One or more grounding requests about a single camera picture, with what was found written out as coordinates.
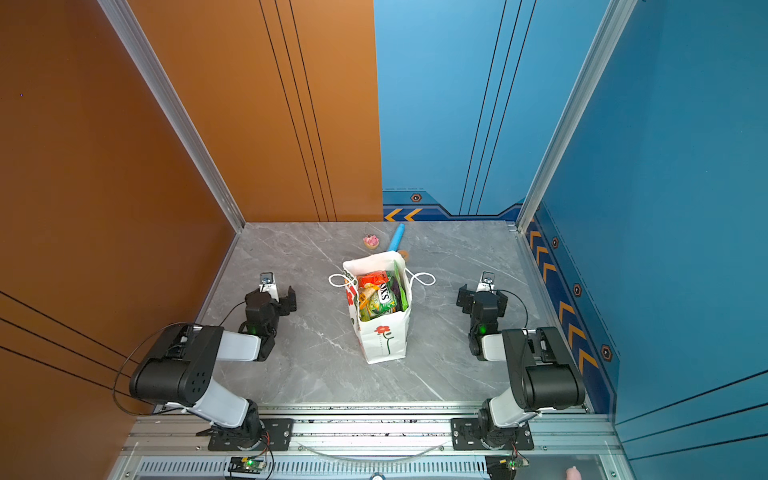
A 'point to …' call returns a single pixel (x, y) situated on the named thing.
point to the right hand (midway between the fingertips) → (479, 288)
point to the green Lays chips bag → (403, 294)
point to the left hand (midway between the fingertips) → (274, 286)
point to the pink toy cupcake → (371, 242)
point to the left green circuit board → (248, 465)
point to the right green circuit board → (503, 467)
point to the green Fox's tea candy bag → (382, 301)
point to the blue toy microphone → (396, 238)
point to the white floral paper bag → (383, 339)
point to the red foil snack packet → (374, 278)
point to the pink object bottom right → (573, 473)
